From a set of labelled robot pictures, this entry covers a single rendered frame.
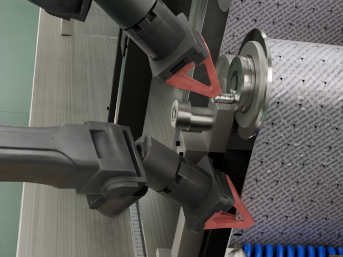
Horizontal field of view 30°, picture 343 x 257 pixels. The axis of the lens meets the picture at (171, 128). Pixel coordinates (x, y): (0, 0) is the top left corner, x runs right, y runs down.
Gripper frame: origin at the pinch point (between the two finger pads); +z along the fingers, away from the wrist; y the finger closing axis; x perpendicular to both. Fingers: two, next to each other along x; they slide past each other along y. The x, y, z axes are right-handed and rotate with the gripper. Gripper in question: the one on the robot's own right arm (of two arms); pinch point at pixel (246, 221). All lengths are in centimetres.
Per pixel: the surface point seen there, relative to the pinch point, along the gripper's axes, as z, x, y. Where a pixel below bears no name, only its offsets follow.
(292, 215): 4.7, 4.5, 0.2
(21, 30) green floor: 15, -113, -322
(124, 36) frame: -18.1, 0.6, -39.6
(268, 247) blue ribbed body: 4.1, -0.7, 2.3
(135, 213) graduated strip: -1.4, -20.2, -22.4
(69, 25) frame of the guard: -13, -23, -102
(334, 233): 12.5, 5.6, 0.2
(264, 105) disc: -11.5, 15.1, 1.3
